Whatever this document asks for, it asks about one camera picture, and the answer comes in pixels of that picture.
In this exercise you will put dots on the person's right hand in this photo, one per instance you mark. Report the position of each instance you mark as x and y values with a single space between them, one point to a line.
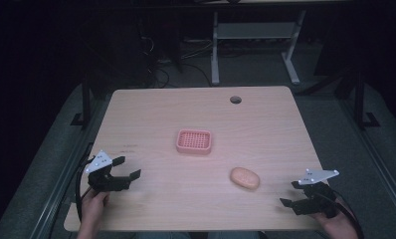
340 229

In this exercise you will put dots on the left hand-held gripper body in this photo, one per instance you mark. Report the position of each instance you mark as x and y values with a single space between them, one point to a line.
103 182

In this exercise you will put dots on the pink soap dish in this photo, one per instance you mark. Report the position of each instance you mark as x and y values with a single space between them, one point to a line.
194 142

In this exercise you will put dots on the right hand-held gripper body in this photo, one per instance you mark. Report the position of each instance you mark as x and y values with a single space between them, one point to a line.
318 199

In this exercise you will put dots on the black metal stand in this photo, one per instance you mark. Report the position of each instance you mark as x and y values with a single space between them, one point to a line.
360 99
85 99

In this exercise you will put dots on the aluminium rail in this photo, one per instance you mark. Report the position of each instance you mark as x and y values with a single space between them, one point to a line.
63 179
375 156

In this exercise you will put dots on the person's left hand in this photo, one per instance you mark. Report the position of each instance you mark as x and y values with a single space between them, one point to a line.
92 209

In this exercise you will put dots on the white metal desk frame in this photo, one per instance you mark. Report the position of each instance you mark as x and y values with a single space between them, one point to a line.
254 30

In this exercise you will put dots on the orange oval soap bar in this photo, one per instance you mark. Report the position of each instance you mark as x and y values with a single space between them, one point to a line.
245 178

